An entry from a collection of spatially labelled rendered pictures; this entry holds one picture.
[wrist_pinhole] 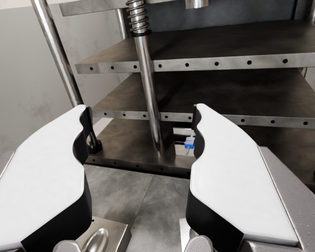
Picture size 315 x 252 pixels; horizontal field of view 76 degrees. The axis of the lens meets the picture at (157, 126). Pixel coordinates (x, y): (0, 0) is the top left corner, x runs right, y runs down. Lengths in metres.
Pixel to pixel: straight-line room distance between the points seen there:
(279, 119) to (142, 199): 0.66
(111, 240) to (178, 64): 0.69
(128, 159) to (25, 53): 1.78
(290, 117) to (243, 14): 0.87
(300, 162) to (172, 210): 0.64
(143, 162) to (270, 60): 0.73
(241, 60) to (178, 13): 0.91
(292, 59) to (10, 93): 2.29
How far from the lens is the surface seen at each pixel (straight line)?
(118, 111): 1.08
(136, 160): 1.11
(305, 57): 0.87
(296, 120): 0.98
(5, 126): 2.46
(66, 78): 1.07
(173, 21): 1.67
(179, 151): 1.08
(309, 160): 1.18
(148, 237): 0.82
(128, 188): 0.97
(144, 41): 0.84
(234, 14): 1.62
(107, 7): 0.97
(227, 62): 0.84
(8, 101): 2.45
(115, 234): 0.77
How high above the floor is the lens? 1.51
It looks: 32 degrees down
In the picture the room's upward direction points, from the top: 9 degrees counter-clockwise
